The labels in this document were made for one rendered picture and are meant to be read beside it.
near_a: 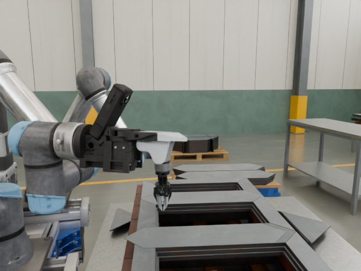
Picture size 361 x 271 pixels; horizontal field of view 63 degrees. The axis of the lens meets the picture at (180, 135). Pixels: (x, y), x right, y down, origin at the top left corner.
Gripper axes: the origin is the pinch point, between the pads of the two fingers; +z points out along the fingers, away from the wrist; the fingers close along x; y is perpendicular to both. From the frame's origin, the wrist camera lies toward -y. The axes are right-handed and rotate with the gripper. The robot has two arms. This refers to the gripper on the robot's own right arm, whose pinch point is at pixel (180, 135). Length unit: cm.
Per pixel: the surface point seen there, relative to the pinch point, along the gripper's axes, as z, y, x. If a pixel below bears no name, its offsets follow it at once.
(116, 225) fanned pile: -61, 60, -106
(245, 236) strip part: 13, 48, -81
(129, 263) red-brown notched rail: -33, 56, -57
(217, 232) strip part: 0, 48, -82
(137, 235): -34, 50, -70
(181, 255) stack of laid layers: -13, 54, -66
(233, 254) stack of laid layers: 8, 53, -72
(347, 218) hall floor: 127, 103, -319
